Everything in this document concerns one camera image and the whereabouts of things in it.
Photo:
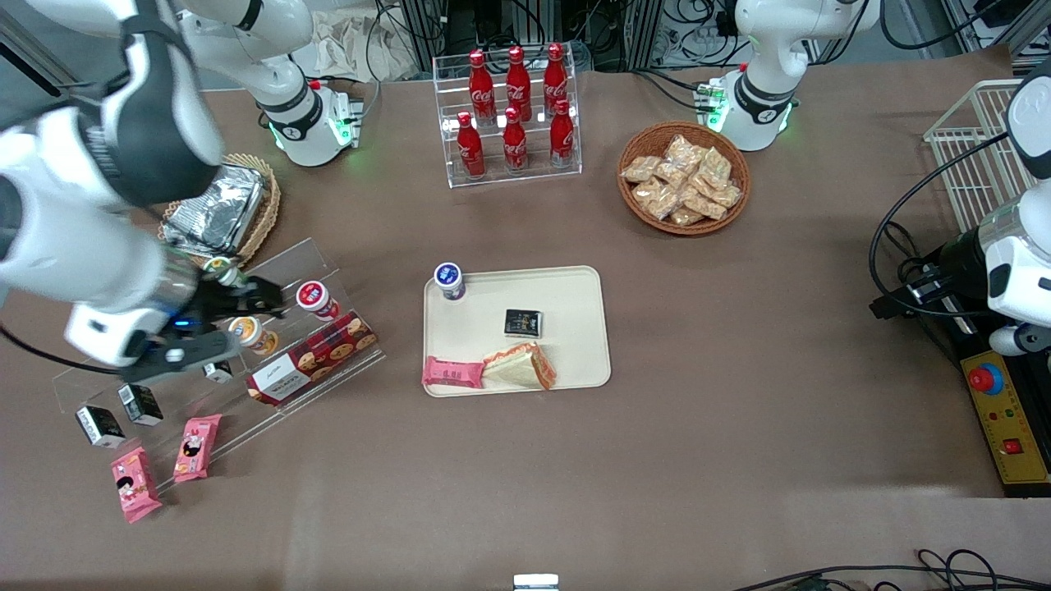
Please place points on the metal equipment rack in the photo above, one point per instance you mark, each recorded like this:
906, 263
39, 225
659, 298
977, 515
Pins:
608, 33

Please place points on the red-lid yogurt cup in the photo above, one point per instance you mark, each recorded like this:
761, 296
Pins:
316, 299

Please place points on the clear acrylic bottle rack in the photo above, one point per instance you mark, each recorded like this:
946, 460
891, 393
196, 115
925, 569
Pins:
538, 176

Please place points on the small white silver object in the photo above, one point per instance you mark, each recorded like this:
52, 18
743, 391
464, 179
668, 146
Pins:
535, 582

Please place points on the clear bag of crackers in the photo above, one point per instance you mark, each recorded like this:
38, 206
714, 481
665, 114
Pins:
655, 199
672, 174
714, 167
681, 150
727, 195
686, 216
639, 168
704, 203

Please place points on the yellow black control box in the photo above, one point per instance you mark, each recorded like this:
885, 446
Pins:
1018, 468

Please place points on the pink cartoon snack packet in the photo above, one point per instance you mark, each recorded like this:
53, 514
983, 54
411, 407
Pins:
197, 447
135, 486

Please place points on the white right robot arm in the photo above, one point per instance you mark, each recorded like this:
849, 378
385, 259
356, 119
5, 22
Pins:
74, 238

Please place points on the aluminium foil container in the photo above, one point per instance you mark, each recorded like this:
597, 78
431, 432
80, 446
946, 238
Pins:
226, 209

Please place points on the blue-lid yogurt cup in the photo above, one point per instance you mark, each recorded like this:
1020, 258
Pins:
449, 281

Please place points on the black gold-print small box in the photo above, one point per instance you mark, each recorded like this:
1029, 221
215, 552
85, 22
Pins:
523, 323

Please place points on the black white small box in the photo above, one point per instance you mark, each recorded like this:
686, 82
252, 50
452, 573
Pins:
141, 406
100, 427
220, 373

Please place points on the orange yogurt cup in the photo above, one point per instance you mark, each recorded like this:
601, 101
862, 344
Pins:
250, 330

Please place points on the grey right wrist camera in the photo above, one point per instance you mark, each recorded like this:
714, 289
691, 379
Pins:
189, 353

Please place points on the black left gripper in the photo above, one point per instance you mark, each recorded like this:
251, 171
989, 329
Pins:
957, 264

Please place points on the pink wrapped snack bar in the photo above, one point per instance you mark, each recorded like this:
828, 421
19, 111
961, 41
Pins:
452, 373

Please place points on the triangle sandwich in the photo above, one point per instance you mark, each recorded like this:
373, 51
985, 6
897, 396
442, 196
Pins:
517, 369

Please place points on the red emergency stop button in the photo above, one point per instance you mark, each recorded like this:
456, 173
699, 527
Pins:
981, 379

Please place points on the foil packs in wicker basket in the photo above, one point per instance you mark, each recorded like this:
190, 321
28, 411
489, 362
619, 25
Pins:
269, 205

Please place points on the red cola bottle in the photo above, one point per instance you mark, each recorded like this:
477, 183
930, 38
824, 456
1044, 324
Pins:
515, 146
482, 94
562, 139
518, 86
556, 82
470, 152

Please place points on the green-lid yogurt cup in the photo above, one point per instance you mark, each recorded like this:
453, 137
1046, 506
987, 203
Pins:
218, 265

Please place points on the round wicker basket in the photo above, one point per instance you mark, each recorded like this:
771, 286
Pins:
649, 135

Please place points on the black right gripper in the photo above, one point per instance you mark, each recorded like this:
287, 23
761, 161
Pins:
215, 300

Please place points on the cream plastic tray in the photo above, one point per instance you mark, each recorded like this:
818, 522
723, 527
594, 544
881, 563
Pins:
566, 304

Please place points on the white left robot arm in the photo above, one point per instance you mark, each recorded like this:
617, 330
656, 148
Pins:
764, 49

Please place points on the red cookie box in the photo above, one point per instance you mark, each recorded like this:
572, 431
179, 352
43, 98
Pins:
316, 357

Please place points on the clear acrylic stepped shelf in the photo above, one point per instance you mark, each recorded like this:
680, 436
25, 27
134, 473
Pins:
304, 267

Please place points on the crumpled white cloth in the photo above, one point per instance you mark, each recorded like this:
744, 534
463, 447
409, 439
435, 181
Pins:
345, 45

